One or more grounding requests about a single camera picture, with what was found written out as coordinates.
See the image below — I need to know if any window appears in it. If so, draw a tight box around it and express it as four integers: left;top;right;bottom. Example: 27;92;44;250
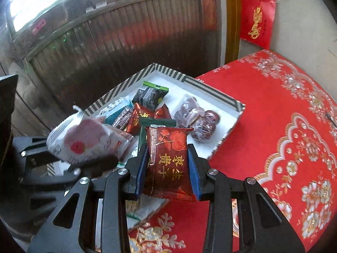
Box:
8;0;111;29

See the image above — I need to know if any white and teal snack packet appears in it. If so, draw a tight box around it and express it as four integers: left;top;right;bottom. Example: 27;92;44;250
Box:
101;97;133;125

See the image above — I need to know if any yellow wooden door frame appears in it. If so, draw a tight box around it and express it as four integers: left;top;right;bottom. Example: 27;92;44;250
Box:
224;0;241;64

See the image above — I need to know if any black and green snack packet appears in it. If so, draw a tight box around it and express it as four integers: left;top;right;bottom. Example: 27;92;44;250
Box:
132;81;169;111

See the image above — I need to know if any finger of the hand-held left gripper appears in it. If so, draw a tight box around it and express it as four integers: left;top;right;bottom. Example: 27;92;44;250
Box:
20;155;119;187
12;136;57;166

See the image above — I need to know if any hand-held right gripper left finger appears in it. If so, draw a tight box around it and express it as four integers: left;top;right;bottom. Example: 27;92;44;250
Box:
28;144;149;253

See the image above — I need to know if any black cable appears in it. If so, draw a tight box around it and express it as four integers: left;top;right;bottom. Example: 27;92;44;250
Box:
325;112;337;127

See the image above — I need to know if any striped cardboard box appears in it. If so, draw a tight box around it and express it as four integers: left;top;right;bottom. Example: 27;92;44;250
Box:
46;63;246;226

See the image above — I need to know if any red gold-print wall poster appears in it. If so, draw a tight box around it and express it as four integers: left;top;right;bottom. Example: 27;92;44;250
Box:
239;0;277;50

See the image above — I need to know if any clear bag of red dates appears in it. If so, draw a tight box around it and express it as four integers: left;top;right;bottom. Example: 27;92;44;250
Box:
172;94;204;127
190;110;219;141

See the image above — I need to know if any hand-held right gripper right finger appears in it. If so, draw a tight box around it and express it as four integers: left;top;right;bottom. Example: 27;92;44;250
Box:
187;144;306;253

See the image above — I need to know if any wooden slat door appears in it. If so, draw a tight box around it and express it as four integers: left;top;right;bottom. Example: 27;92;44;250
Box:
0;0;224;143

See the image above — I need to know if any red paper couplet strip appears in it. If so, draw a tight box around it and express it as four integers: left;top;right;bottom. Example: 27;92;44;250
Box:
192;0;219;31

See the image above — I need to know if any red floral tablecloth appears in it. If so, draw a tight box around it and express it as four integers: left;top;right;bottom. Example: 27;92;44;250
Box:
126;49;337;253

